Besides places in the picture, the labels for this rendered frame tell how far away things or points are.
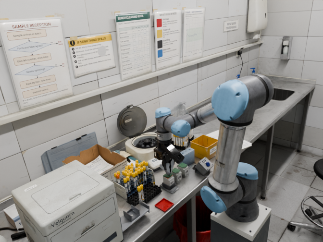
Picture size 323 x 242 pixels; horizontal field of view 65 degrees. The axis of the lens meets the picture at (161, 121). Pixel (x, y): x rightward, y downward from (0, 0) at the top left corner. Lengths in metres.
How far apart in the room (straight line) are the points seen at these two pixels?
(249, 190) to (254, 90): 0.46
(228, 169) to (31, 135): 1.01
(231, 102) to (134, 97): 1.13
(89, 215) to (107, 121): 0.85
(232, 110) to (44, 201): 0.70
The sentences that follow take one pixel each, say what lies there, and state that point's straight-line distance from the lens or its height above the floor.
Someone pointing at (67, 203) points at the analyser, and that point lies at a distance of 0.96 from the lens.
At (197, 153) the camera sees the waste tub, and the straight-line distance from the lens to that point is 1.64.
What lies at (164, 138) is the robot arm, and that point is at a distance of 1.22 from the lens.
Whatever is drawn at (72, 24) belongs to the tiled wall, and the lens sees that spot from 1.53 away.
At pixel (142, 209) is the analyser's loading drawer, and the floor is 0.92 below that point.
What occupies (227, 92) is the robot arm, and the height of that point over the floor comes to 1.52.
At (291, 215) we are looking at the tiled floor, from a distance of 2.70.
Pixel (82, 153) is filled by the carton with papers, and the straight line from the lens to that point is 1.59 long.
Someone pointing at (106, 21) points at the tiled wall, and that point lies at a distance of 1.65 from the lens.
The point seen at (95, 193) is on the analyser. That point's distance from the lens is 0.97.
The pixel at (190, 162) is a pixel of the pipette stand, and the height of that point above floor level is 0.90.
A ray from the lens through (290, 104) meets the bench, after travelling 2.65.
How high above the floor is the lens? 1.75
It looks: 23 degrees down
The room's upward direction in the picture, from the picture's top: 4 degrees counter-clockwise
